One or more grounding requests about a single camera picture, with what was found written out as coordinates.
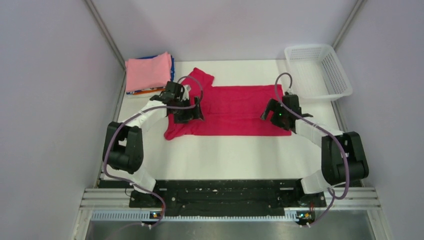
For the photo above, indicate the white cable duct strip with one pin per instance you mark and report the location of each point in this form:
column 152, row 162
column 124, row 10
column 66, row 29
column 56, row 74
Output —
column 153, row 216

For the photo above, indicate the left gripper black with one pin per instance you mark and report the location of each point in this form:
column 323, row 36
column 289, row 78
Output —
column 193, row 113

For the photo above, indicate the white folded t shirt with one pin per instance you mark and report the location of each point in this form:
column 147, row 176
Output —
column 128, row 94

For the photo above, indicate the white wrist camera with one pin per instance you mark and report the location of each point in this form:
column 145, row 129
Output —
column 186, row 92
column 289, row 92

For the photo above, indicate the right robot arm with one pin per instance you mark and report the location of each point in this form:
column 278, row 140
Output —
column 342, row 154

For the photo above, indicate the white plastic basket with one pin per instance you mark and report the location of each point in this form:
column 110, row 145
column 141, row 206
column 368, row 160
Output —
column 318, row 75

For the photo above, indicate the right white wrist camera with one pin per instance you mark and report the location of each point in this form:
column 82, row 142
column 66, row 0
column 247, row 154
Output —
column 289, row 92

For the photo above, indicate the orange folded t shirt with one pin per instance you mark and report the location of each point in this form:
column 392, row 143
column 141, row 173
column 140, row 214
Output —
column 147, row 91

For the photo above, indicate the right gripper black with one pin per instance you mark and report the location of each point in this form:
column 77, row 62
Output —
column 271, row 106

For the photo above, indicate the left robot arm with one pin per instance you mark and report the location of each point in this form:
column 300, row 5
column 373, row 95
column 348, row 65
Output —
column 123, row 153

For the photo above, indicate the crimson red t shirt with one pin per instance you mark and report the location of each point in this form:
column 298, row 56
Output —
column 227, row 110

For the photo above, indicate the pink folded t shirt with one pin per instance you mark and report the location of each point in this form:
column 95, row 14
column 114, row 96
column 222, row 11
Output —
column 149, row 71

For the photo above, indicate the blue folded t shirt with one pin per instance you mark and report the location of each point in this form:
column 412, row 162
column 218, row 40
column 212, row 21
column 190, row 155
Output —
column 172, row 71

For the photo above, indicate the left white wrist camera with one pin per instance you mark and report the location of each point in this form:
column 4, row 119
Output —
column 186, row 92

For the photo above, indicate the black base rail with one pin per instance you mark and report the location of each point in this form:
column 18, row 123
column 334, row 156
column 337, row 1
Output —
column 227, row 198

